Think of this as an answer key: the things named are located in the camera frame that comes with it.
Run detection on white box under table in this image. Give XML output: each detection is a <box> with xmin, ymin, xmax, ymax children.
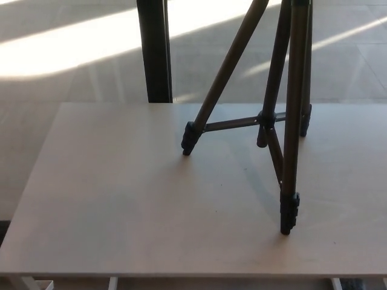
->
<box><xmin>34</xmin><ymin>271</ymin><xmax>54</xmax><ymax>290</ymax></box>

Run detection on brown tripod with black joints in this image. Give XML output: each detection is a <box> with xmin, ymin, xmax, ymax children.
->
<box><xmin>181</xmin><ymin>0</ymin><xmax>314</xmax><ymax>236</ymax></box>

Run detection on black vertical pillar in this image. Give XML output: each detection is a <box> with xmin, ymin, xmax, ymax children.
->
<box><xmin>136</xmin><ymin>0</ymin><xmax>174</xmax><ymax>103</ymax></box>

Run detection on white table leg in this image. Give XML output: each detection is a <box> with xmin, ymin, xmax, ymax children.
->
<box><xmin>10</xmin><ymin>268</ymin><xmax>39</xmax><ymax>290</ymax></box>
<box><xmin>108</xmin><ymin>268</ymin><xmax>119</xmax><ymax>290</ymax></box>
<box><xmin>331</xmin><ymin>270</ymin><xmax>344</xmax><ymax>290</ymax></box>

